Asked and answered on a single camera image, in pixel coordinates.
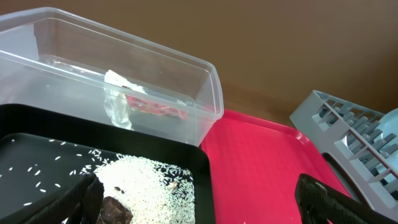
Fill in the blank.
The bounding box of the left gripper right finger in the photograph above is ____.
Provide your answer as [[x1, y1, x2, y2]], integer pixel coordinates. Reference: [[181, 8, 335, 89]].
[[295, 174, 397, 224]]

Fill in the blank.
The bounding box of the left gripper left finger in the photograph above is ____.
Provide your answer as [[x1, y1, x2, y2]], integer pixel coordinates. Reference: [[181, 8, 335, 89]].
[[25, 174, 104, 224]]

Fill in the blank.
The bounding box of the brown food chunk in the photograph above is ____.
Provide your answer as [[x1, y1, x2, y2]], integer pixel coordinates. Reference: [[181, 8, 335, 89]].
[[96, 196, 133, 224]]

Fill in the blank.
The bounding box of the rice pile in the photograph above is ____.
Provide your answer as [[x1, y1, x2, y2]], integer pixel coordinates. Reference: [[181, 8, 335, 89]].
[[0, 138, 196, 224]]

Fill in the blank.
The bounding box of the light blue plate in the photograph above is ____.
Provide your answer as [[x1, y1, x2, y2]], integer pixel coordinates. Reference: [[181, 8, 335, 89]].
[[376, 109, 397, 170]]

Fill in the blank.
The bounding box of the white tissue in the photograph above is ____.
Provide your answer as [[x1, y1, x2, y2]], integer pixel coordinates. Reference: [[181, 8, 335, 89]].
[[104, 70, 146, 131]]

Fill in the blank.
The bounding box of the red snack wrapper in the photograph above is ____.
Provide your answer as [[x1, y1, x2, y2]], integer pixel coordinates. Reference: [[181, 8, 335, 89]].
[[126, 95, 187, 119]]

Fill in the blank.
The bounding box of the grey dishwasher rack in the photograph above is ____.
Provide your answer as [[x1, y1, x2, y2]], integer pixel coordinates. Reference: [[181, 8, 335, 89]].
[[290, 90, 397, 220]]

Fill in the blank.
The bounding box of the black plastic tray bin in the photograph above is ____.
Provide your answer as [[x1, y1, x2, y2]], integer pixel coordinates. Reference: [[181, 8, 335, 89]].
[[1, 104, 215, 224]]

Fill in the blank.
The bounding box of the red serving tray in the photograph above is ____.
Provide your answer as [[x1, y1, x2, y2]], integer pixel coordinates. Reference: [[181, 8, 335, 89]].
[[201, 110, 347, 224]]

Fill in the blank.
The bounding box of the clear plastic bin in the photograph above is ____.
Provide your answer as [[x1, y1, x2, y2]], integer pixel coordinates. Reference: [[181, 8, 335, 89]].
[[1, 7, 224, 146]]

